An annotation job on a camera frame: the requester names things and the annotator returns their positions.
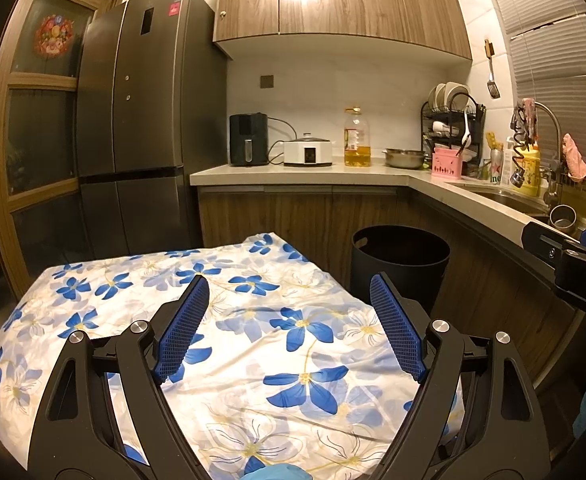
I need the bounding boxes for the yellow detergent bottle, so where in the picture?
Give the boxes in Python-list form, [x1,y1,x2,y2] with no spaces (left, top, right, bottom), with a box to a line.
[515,146,541,197]

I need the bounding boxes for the stainless steel cup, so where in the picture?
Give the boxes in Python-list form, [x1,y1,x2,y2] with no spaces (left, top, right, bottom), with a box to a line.
[549,204,578,234]

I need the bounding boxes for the coiled sprayer hose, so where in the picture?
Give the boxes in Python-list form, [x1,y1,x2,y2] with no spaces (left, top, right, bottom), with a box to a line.
[510,135,528,189]

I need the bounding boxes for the colourful round door decoration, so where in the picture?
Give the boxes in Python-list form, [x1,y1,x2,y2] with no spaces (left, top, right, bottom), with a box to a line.
[34,15,74,57]

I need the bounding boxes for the wooden kitchen counter cabinet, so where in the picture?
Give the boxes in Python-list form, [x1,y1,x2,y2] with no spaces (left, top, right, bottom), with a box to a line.
[189,162,586,386]

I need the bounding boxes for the black air fryer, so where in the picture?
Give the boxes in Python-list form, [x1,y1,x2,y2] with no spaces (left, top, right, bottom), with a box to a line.
[229,113,269,166]

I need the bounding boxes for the hanging slotted spatula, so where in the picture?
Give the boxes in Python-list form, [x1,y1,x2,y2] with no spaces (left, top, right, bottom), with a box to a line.
[484,39,501,99]

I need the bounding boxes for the window blinds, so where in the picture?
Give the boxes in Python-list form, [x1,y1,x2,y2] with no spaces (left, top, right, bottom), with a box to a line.
[478,0,586,196]

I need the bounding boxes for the cooking oil bottle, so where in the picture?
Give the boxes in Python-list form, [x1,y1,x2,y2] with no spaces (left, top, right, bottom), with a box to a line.
[343,106,372,168]

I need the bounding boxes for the pink utensil holder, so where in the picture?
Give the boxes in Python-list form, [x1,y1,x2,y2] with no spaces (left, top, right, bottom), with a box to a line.
[432,147,466,181]

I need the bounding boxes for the black power cable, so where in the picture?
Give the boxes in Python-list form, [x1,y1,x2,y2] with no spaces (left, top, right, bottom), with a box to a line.
[267,117,301,165]

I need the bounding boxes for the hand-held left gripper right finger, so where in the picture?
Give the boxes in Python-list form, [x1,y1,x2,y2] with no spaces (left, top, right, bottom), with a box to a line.
[369,272,548,480]

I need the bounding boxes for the white plastic bottle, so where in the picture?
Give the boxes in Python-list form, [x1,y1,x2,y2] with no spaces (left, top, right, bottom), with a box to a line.
[502,137,516,186]

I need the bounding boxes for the pink dish cloth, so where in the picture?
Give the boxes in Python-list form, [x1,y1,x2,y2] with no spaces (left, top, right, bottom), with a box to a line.
[562,133,586,183]

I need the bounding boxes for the black dish rack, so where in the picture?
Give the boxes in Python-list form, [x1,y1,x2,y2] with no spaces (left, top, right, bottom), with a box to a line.
[420,82,486,176]

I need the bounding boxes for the person's left hand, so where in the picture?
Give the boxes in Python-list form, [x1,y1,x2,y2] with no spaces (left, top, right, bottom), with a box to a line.
[243,464,316,480]

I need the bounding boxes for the grey pink rag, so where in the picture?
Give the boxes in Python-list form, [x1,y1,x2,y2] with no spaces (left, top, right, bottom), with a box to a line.
[510,99,538,143]

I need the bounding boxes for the stainless steel bowl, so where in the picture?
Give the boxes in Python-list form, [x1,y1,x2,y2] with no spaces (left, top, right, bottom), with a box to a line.
[384,148,426,170]

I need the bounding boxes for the steel kitchen faucet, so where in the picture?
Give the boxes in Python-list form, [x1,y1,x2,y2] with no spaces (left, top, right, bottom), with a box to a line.
[520,100,564,209]

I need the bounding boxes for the blue floral tablecloth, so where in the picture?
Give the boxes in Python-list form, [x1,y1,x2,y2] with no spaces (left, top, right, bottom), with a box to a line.
[0,232,466,480]

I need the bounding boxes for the black trash bin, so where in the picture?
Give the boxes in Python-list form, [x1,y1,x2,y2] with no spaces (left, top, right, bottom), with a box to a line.
[350,226,451,311]

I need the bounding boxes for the wooden wall cabinet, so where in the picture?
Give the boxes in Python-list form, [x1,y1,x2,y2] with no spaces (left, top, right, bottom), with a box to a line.
[213,0,474,61]

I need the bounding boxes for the stainless steel sink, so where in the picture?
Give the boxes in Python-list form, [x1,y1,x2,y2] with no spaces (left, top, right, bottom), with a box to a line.
[460,182,548,216]

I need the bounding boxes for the white electric cooker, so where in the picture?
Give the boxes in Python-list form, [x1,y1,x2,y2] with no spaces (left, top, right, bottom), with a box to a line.
[283,132,334,167]

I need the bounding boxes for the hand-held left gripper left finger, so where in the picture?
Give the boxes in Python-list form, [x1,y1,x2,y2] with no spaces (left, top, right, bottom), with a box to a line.
[27,275,211,480]

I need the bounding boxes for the dark steel refrigerator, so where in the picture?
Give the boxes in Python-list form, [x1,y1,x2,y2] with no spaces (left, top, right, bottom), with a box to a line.
[76,0,231,261]

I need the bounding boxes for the wooden framed glass door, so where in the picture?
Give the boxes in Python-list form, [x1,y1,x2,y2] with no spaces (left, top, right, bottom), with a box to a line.
[0,0,124,301]

